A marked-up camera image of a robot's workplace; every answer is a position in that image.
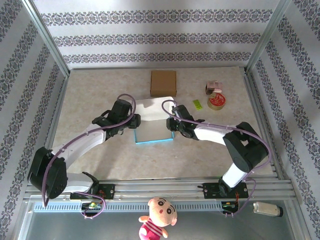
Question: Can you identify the aluminium right frame post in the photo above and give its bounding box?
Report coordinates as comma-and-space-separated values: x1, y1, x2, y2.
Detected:
243, 0, 293, 74

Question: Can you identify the grey slotted cable duct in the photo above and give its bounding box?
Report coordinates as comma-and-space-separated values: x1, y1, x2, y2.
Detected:
32, 201, 226, 213

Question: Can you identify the plush doll striped shirt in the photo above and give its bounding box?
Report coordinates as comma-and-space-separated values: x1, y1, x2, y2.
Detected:
138, 196, 178, 240

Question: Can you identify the aluminium left frame post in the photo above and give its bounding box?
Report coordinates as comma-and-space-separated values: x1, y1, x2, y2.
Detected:
21, 0, 71, 78

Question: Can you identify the long aluminium base rail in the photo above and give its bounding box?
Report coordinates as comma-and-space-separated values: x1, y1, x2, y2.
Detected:
23, 176, 300, 201

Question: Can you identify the aluminium left side rail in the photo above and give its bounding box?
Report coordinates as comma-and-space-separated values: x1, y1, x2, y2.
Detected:
34, 74, 70, 183

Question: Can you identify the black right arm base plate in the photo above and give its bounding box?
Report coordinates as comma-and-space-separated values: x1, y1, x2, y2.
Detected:
202, 182, 250, 200

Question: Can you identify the brown cardboard box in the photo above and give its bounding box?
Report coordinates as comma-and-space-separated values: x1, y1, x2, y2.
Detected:
150, 70, 178, 98

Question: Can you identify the small pink box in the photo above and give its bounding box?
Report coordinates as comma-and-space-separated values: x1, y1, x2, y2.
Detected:
205, 80, 223, 95

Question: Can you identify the thin aluminium wall rail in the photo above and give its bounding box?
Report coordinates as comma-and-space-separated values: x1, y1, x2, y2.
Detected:
68, 65, 247, 71

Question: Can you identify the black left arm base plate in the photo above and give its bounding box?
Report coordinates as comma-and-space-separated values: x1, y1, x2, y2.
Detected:
69, 183, 116, 201

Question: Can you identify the aluminium frame post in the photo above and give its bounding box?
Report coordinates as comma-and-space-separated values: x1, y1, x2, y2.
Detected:
243, 0, 293, 74
21, 0, 71, 78

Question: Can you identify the white and teal paper box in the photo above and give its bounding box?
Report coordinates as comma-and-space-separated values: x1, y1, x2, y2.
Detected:
133, 96, 176, 146

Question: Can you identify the silver cylindrical device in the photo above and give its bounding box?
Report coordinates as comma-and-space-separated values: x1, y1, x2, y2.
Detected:
252, 201, 284, 218

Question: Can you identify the aluminium right side rail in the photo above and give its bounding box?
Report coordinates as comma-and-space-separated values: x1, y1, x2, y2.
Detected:
241, 69, 286, 180

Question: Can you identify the round gold tin red lid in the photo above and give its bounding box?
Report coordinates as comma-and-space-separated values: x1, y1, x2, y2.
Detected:
207, 93, 227, 111

